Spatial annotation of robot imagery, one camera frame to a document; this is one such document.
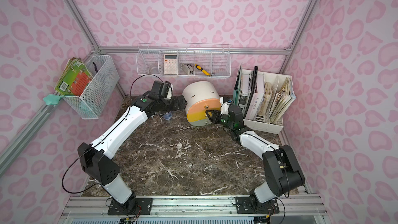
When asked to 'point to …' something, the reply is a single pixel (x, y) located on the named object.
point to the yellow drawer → (196, 116)
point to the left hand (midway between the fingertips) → (179, 100)
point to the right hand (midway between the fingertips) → (207, 111)
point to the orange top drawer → (205, 104)
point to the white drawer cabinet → (196, 92)
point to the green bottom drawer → (200, 122)
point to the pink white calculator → (170, 64)
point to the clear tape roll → (153, 70)
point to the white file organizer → (264, 98)
